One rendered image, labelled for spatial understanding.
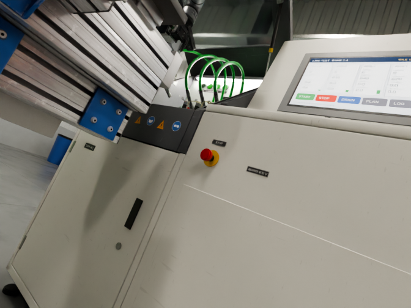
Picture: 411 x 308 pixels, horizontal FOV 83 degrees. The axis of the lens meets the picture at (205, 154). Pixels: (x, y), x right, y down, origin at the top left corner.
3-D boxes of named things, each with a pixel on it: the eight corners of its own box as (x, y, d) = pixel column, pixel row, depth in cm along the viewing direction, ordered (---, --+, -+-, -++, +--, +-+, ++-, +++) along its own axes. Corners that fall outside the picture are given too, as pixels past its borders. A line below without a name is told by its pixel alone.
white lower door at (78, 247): (9, 263, 102) (81, 124, 114) (15, 263, 104) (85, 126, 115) (80, 376, 65) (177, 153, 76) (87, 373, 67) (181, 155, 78)
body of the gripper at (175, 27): (164, 33, 108) (174, 12, 110) (175, 46, 115) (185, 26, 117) (176, 32, 103) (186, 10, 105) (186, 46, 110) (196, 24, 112)
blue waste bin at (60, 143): (39, 157, 616) (54, 131, 629) (60, 164, 668) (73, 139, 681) (51, 163, 587) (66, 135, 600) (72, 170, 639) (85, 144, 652)
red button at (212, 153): (194, 159, 67) (200, 143, 68) (201, 164, 71) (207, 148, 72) (208, 164, 64) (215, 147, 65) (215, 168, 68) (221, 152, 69)
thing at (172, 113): (84, 124, 113) (99, 95, 116) (92, 128, 117) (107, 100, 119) (176, 151, 78) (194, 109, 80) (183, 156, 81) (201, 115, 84)
